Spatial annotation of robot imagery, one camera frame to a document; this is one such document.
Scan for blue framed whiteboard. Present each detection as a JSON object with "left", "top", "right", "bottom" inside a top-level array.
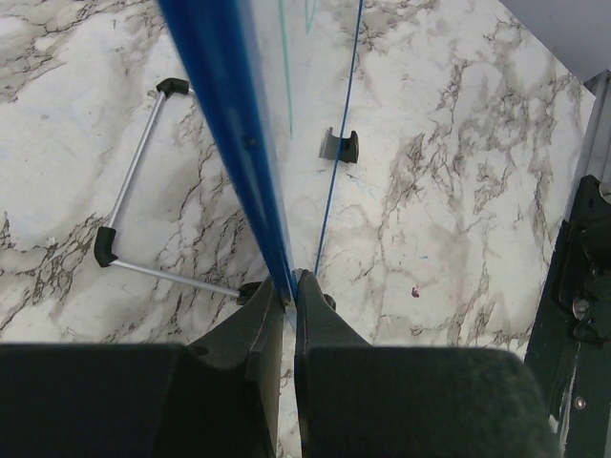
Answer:
[{"left": 94, "top": 0, "right": 367, "bottom": 306}]

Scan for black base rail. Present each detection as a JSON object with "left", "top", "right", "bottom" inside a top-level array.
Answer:
[{"left": 523, "top": 175, "right": 611, "bottom": 421}]

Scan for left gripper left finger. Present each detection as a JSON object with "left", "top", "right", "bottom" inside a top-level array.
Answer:
[{"left": 1, "top": 281, "right": 284, "bottom": 457}]

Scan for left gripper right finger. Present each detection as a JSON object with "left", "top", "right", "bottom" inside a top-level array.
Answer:
[{"left": 294, "top": 271, "right": 559, "bottom": 457}]

